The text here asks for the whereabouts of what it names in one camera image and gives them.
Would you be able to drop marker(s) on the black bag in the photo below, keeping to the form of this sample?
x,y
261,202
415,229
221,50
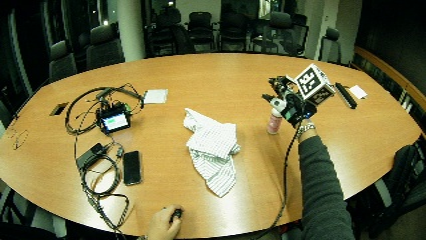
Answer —
x,y
399,186

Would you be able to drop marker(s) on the small black clicker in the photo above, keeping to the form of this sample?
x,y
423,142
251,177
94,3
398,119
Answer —
x,y
177,214

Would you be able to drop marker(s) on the small white card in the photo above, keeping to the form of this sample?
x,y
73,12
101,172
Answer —
x,y
358,92

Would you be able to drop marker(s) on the white marker cube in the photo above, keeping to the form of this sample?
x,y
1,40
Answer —
x,y
314,84

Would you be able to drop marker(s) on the white striped cloth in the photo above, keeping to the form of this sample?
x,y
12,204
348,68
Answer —
x,y
213,146

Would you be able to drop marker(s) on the small dark flat card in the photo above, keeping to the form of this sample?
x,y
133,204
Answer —
x,y
58,109

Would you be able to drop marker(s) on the long black bar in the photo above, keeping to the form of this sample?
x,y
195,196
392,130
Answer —
x,y
346,96

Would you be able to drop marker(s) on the black smartphone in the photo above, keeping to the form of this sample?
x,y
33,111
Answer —
x,y
131,167

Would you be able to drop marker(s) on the silver wristwatch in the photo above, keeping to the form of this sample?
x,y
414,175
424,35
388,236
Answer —
x,y
306,127

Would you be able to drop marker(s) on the pink bottle with white cap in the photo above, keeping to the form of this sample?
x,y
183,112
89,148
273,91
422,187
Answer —
x,y
274,125

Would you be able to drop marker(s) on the black power adapter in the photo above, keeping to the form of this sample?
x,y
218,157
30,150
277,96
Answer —
x,y
89,156

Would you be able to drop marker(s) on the wooden wall ledge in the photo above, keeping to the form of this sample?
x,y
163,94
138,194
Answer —
x,y
394,75

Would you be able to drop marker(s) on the black device with lit screen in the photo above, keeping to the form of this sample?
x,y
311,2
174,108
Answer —
x,y
114,120

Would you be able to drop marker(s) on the white paper sheet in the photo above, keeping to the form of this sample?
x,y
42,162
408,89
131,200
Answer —
x,y
155,96

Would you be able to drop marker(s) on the eyeglasses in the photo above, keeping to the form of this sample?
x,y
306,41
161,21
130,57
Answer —
x,y
18,139

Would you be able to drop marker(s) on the white column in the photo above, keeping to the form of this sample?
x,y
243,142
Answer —
x,y
130,30

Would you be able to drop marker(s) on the row of black office chairs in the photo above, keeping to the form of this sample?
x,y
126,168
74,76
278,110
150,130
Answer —
x,y
103,46

